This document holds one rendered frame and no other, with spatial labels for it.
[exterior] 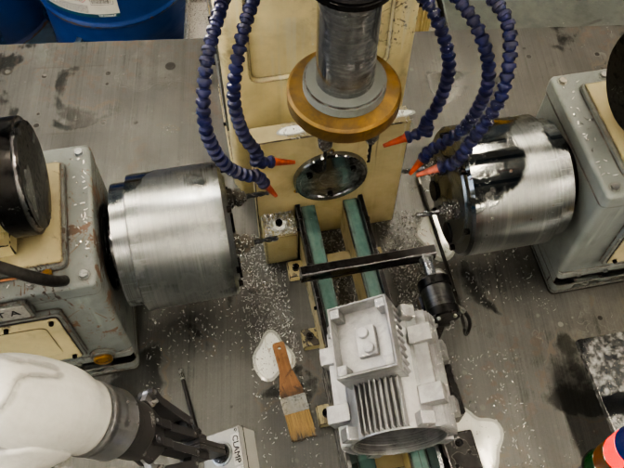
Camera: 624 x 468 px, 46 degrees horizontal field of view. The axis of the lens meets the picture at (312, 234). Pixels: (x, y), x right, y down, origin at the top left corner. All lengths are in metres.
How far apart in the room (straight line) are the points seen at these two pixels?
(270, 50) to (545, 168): 0.53
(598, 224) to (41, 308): 0.98
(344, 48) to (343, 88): 0.08
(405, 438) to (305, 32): 0.73
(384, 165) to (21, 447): 0.90
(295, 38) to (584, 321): 0.83
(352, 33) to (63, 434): 0.62
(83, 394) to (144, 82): 1.20
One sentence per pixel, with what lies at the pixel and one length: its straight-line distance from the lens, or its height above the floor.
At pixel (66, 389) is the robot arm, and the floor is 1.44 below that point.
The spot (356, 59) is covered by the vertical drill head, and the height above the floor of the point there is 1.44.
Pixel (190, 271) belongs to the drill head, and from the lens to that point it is 1.26.
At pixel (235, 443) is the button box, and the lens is 1.17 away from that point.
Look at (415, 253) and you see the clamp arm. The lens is 1.36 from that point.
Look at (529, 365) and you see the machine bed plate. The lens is 1.56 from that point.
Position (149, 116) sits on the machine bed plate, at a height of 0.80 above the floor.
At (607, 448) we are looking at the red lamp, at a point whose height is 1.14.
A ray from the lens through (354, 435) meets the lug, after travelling 1.19.
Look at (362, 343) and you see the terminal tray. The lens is 1.18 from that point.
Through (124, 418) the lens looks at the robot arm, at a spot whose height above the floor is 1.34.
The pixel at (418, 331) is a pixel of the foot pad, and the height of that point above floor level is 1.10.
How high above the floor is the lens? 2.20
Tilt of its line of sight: 59 degrees down
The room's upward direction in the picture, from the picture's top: 1 degrees clockwise
